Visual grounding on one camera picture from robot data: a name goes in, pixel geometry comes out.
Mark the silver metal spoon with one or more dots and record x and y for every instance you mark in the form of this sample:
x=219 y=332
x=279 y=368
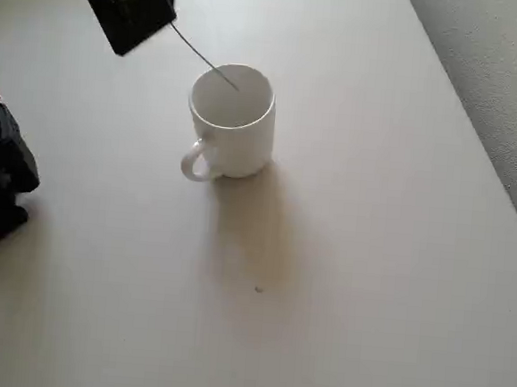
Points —
x=206 y=64

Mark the white ceramic mug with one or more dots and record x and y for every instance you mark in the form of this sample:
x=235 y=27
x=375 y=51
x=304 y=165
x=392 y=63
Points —
x=235 y=142

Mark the black camera box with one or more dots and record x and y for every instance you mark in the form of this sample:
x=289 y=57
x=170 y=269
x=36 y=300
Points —
x=125 y=12

